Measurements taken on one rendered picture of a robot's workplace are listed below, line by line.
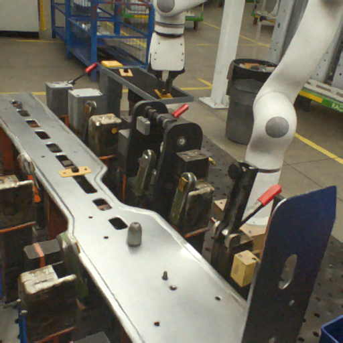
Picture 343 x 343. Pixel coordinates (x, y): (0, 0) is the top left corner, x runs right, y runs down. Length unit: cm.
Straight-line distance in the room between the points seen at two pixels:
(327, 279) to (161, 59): 84
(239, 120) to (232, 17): 134
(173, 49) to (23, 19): 669
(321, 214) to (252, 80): 341
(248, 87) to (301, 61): 266
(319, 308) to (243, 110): 288
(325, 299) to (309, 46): 72
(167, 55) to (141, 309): 77
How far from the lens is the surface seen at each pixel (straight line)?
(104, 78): 166
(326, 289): 141
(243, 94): 397
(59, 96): 171
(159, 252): 90
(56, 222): 132
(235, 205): 84
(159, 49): 128
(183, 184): 97
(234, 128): 411
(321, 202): 51
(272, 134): 126
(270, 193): 89
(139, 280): 83
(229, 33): 497
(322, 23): 128
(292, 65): 128
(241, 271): 82
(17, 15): 788
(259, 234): 141
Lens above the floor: 155
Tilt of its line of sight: 27 degrees down
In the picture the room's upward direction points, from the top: 7 degrees clockwise
